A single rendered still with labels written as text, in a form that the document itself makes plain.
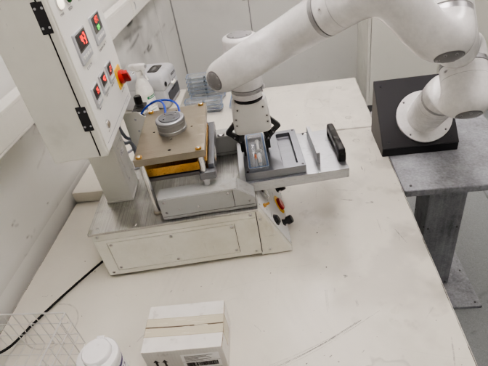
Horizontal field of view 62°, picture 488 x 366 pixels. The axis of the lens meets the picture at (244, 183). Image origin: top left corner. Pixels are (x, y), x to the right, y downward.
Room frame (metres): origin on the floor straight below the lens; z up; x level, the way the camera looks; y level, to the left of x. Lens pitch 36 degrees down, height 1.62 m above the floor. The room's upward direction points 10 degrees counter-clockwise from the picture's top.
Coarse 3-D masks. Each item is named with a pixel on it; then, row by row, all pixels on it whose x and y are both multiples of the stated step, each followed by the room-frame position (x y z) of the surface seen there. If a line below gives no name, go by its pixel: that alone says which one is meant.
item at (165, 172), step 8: (184, 160) 0.92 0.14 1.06; (192, 160) 0.91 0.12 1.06; (152, 168) 0.91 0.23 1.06; (160, 168) 0.91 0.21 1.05; (168, 168) 0.91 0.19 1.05; (176, 168) 0.90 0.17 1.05; (184, 168) 0.90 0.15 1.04; (192, 168) 0.90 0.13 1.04; (152, 176) 0.91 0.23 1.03; (160, 176) 0.91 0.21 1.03; (168, 176) 0.91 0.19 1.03; (176, 176) 0.90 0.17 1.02
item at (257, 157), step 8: (248, 136) 1.08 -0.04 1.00; (256, 136) 1.07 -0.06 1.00; (248, 144) 1.03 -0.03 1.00; (256, 144) 1.02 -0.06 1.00; (264, 144) 1.02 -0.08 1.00; (248, 152) 0.99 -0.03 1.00; (256, 152) 0.98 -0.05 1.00; (264, 152) 0.97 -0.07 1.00; (248, 160) 0.95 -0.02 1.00; (256, 160) 0.94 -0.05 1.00; (264, 160) 0.93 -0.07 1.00
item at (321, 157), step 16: (304, 144) 1.03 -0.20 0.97; (320, 144) 1.02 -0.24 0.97; (240, 160) 1.01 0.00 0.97; (320, 160) 0.93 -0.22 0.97; (336, 160) 0.92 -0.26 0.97; (240, 176) 0.93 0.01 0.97; (288, 176) 0.89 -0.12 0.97; (304, 176) 0.88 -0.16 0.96; (320, 176) 0.88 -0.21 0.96; (336, 176) 0.88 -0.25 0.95
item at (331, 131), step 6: (330, 126) 1.04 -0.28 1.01; (330, 132) 1.01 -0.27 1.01; (336, 132) 1.00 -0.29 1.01; (330, 138) 1.00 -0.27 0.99; (336, 138) 0.97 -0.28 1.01; (336, 144) 0.94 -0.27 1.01; (342, 144) 0.94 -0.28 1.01; (336, 150) 0.94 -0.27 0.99; (342, 150) 0.91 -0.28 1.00; (342, 156) 0.91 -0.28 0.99
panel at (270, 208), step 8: (256, 192) 0.90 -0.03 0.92; (272, 192) 1.02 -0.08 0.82; (280, 192) 1.09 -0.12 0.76; (264, 200) 0.91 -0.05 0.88; (272, 200) 0.97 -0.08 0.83; (264, 208) 0.87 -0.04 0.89; (272, 208) 0.92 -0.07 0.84; (280, 208) 0.97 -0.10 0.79; (272, 216) 0.87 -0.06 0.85; (280, 216) 0.93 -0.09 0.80; (280, 224) 0.88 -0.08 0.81; (288, 232) 0.89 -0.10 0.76; (288, 240) 0.85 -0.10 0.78
